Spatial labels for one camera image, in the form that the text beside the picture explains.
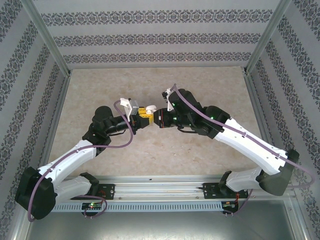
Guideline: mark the white earbud charging case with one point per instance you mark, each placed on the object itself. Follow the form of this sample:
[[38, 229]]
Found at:
[[150, 108]]

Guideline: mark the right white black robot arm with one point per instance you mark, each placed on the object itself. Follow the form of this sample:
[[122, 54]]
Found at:
[[250, 145]]

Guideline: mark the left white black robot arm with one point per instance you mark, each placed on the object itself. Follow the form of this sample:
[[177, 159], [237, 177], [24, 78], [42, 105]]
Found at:
[[70, 156]]

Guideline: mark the aluminium table side rail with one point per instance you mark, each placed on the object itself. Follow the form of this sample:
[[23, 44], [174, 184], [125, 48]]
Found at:
[[58, 110], [255, 100]]

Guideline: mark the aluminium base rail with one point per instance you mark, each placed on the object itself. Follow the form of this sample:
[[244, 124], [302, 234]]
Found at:
[[160, 187]]

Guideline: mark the aluminium frame post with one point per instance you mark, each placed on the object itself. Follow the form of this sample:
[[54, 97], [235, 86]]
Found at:
[[268, 35], [46, 35]]

